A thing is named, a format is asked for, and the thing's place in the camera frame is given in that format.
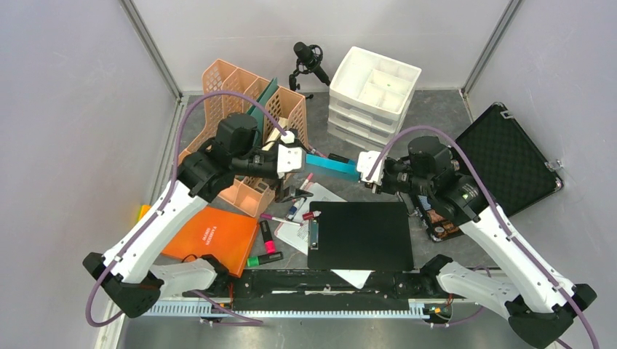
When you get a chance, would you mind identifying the dark blue hardcover book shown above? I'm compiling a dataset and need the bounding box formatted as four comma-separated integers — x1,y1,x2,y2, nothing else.
262,119,288,151

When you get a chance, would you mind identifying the teal notebook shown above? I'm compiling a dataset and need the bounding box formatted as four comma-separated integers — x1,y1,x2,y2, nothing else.
304,154,360,182

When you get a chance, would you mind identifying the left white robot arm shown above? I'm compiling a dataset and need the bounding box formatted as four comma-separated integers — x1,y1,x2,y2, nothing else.
82,113,306,318

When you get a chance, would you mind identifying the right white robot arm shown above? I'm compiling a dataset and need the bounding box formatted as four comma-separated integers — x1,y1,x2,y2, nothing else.
357,136,597,348

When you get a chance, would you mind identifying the pink white marker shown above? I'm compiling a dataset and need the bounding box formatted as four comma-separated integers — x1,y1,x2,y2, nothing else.
300,173,314,190

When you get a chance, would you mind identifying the green file folder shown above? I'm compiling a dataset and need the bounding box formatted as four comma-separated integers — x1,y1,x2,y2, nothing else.
247,78,278,145

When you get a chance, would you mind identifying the pink thin pen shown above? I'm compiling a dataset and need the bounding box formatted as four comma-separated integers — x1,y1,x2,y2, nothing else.
310,147,328,159

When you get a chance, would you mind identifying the magenta marker pen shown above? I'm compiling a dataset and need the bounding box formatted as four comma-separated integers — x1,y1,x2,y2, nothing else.
260,213,303,226

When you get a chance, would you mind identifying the blue cap white marker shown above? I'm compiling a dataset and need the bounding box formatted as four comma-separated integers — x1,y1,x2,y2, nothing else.
285,198,306,221

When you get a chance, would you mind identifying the blue highlighter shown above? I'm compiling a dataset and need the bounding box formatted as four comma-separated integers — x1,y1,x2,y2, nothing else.
328,153,352,164

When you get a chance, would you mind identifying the black clipboard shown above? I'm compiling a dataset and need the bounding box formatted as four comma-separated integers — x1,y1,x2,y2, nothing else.
307,201,414,272

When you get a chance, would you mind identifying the printed white paper sheet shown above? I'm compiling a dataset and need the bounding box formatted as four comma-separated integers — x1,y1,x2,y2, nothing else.
274,182,372,289

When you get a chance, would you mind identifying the peach plastic file organizer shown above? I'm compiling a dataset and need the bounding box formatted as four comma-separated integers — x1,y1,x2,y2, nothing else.
172,58,309,218

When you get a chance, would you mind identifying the white plastic drawer unit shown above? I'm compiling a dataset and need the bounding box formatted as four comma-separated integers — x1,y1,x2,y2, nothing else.
327,47,422,151

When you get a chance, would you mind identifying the orange book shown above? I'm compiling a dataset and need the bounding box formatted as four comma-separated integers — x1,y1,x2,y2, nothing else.
162,206,258,277

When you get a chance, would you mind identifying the green highlighter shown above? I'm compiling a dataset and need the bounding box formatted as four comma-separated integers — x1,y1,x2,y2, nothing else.
246,252,284,268

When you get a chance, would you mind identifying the black microphone on tripod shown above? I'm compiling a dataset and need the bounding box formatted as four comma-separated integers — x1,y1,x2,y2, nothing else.
288,41,331,92

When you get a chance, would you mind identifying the black open carrying case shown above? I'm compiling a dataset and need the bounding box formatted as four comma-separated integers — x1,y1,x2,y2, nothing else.
411,103,564,243

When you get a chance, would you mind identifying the yellow orange block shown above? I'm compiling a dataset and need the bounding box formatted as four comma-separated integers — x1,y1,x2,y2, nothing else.
138,205,151,220

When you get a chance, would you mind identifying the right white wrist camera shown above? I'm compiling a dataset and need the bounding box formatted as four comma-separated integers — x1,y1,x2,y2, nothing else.
356,151,384,185

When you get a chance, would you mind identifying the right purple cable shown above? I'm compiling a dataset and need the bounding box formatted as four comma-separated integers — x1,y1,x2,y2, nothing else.
366,125,601,349

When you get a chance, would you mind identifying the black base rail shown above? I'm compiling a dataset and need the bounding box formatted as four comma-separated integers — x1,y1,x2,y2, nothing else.
202,269,449,311

